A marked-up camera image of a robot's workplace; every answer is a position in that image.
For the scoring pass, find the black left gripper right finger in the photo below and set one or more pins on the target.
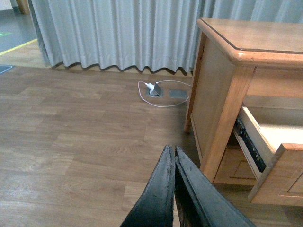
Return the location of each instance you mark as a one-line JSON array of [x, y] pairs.
[[199, 204]]

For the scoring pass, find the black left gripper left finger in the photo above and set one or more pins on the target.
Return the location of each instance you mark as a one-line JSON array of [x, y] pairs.
[[155, 206]]

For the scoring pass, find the wooden top drawer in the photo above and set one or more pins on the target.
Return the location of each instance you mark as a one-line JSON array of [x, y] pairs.
[[277, 134]]

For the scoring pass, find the wooden drawer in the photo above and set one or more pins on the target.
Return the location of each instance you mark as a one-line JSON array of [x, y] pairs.
[[277, 134], [234, 168]]

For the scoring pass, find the wooden bottom drawer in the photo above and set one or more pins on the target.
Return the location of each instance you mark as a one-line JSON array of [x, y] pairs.
[[234, 168]]

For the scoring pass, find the closed metal floor plate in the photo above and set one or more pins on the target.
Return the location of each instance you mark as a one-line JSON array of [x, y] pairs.
[[177, 93]]

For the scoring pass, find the open metal floor socket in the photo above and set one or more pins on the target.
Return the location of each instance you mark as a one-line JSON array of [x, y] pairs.
[[156, 92]]

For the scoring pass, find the white charger plug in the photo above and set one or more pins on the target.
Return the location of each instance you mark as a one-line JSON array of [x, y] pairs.
[[150, 86]]

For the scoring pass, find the wooden nightstand cabinet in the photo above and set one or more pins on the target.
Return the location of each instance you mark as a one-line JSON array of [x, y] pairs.
[[235, 59]]

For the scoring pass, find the grey curtain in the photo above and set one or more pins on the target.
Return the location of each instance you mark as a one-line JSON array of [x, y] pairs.
[[153, 34]]

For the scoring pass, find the wooden furniture leg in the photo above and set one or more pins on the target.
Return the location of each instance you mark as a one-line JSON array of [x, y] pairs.
[[23, 6]]

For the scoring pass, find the black drawer slide rail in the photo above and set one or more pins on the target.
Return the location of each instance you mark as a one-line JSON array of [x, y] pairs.
[[241, 131]]

